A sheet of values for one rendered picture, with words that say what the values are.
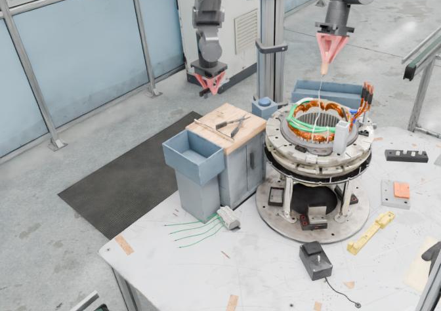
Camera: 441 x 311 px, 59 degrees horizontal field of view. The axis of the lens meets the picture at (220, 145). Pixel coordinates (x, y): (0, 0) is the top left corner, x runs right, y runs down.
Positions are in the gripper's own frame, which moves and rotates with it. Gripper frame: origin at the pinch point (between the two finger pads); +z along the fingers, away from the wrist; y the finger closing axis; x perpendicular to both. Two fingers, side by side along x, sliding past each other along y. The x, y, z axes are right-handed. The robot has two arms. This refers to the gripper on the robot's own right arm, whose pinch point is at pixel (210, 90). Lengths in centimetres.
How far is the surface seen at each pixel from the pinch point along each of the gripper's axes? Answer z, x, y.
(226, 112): 12.4, 7.1, -0.8
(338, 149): 7.5, 7.4, 41.7
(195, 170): 14.5, -19.0, 10.8
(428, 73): 65, 176, 14
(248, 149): 19.2, 2.7, 12.5
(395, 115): 122, 205, -9
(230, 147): 12.2, -6.7, 13.4
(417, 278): 40, 8, 71
